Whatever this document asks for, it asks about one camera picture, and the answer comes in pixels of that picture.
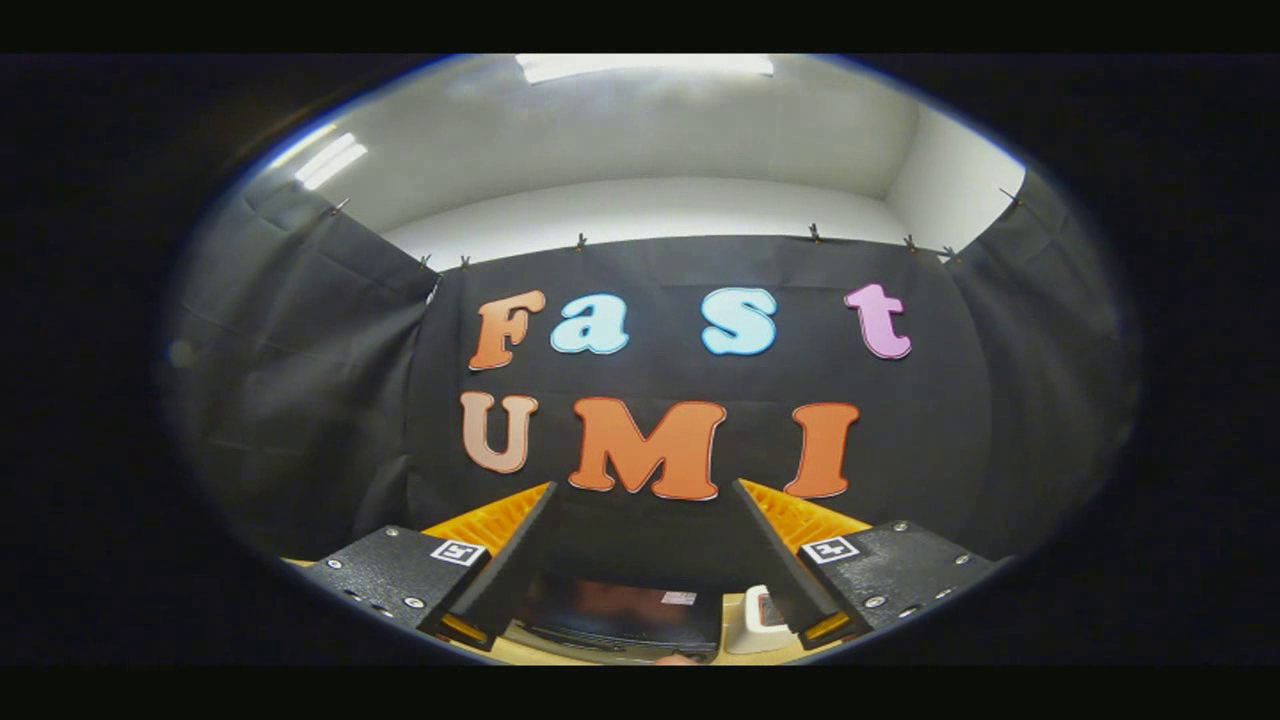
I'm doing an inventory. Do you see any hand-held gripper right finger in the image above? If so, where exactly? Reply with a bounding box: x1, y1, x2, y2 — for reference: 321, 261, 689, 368
733, 478, 1011, 651

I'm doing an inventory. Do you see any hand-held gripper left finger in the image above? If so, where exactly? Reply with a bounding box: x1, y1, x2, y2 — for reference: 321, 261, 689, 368
290, 482, 561, 653

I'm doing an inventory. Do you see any black toaster oven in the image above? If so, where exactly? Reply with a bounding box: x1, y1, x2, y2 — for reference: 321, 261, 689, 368
500, 572, 723, 663

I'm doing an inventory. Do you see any white slot toaster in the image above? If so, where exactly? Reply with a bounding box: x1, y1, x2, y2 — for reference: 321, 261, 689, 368
722, 585, 801, 656

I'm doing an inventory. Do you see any row of small backdrop clips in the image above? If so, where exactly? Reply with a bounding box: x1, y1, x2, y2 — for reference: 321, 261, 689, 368
325, 185, 1026, 271

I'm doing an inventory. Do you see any narrow ceiling light strip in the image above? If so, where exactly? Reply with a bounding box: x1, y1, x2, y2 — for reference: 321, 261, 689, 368
293, 132, 369, 191

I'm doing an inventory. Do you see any long ceiling light panel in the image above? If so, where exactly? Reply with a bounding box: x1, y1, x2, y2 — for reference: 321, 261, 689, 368
515, 54, 776, 85

